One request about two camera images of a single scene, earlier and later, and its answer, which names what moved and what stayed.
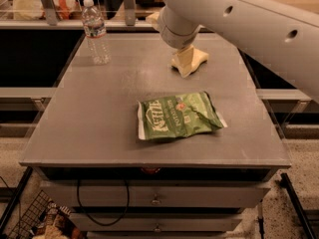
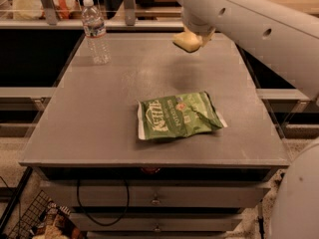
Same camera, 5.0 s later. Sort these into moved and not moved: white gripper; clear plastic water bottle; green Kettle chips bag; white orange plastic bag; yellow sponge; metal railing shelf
Moved: yellow sponge; white gripper
Not moved: clear plastic water bottle; metal railing shelf; green Kettle chips bag; white orange plastic bag
